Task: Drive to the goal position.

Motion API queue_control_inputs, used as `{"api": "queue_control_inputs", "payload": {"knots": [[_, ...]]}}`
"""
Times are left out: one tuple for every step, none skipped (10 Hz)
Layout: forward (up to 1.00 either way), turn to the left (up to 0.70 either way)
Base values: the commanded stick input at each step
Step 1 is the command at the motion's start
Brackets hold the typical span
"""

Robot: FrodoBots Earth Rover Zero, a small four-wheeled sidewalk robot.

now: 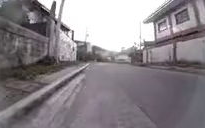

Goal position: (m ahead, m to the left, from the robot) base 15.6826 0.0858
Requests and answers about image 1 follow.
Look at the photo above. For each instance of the distant pale building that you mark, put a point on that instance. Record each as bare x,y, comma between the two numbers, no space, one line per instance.
123,58

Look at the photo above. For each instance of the grey asphalt road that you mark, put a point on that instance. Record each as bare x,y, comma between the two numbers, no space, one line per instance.
123,96

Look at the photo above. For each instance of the thin utility pole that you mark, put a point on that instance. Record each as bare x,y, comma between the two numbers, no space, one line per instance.
140,40

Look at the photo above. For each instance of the leaning pale pole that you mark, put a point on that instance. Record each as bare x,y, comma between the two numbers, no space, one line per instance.
57,36

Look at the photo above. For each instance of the straight concrete pole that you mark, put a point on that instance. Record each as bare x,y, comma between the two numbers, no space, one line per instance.
51,33

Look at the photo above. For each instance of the pale concrete kerb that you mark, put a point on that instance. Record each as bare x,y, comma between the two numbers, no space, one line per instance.
33,98

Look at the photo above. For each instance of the concrete pavement with weeds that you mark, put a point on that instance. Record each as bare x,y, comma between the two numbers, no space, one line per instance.
20,85

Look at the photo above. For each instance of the concrete pavement beside buildings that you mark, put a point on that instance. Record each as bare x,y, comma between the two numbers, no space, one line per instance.
190,69

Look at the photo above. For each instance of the two-storey pale building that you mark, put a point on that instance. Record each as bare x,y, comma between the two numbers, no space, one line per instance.
186,33

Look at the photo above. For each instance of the building behind concrete wall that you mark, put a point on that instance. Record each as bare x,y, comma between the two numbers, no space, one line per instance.
33,18

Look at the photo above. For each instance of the grey concrete wall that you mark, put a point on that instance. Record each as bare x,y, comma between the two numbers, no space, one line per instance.
16,46

